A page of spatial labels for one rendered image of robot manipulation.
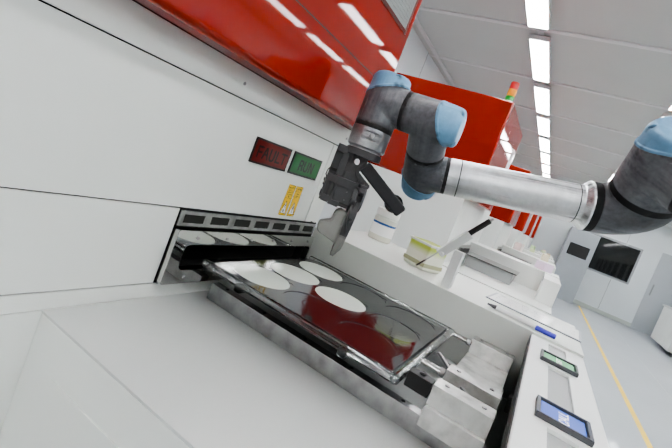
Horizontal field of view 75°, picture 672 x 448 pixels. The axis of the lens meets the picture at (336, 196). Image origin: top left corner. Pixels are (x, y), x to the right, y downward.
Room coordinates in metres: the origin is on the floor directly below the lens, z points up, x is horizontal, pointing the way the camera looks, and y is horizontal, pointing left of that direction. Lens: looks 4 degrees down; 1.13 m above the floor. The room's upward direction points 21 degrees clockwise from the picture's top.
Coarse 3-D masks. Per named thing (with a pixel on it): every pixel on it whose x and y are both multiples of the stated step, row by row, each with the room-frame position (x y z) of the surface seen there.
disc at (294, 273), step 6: (276, 264) 0.85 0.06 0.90; (282, 264) 0.87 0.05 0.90; (276, 270) 0.81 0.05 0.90; (282, 270) 0.83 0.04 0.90; (288, 270) 0.85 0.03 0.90; (294, 270) 0.86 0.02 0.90; (300, 270) 0.88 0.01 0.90; (288, 276) 0.81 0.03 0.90; (294, 276) 0.82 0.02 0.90; (300, 276) 0.84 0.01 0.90; (306, 276) 0.85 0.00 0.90; (312, 276) 0.87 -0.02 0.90; (300, 282) 0.80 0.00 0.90; (306, 282) 0.81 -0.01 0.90; (312, 282) 0.83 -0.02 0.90; (318, 282) 0.84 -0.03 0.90
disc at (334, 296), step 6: (318, 288) 0.80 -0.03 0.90; (324, 288) 0.82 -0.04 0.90; (330, 288) 0.83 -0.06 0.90; (318, 294) 0.77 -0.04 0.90; (324, 294) 0.78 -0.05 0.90; (330, 294) 0.80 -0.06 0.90; (336, 294) 0.81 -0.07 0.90; (342, 294) 0.83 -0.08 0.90; (348, 294) 0.84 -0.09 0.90; (330, 300) 0.76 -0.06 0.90; (336, 300) 0.77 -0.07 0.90; (342, 300) 0.79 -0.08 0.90; (348, 300) 0.80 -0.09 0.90; (354, 300) 0.82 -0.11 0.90; (342, 306) 0.75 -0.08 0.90; (348, 306) 0.77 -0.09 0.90; (354, 306) 0.78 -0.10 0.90; (360, 306) 0.79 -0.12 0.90
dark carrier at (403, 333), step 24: (216, 264) 0.71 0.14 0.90; (240, 264) 0.77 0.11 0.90; (264, 264) 0.82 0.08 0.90; (288, 264) 0.89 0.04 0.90; (264, 288) 0.69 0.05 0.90; (288, 288) 0.74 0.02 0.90; (312, 288) 0.79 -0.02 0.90; (336, 288) 0.85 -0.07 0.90; (360, 288) 0.92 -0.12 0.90; (312, 312) 0.67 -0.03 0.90; (336, 312) 0.71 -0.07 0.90; (360, 312) 0.76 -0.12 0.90; (384, 312) 0.81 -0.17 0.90; (408, 312) 0.88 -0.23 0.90; (336, 336) 0.61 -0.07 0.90; (360, 336) 0.65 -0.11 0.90; (384, 336) 0.69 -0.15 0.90; (408, 336) 0.73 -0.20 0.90; (432, 336) 0.78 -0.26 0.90; (384, 360) 0.59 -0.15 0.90
